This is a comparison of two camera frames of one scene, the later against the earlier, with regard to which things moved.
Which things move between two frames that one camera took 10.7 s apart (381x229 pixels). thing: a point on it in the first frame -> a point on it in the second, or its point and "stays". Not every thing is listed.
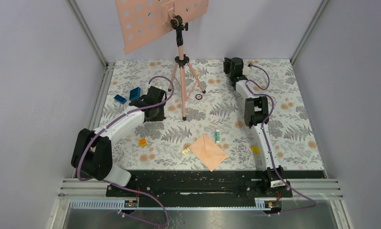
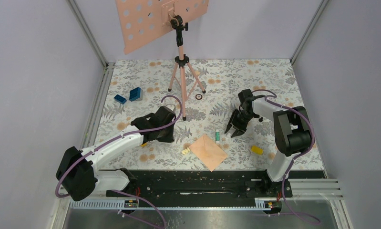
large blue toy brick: (135, 94) stays
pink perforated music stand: (138, 19) stays
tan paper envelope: (209, 152) stays
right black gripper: (226, 64) -> (239, 131)
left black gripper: (159, 118) -> (169, 138)
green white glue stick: (217, 137) stays
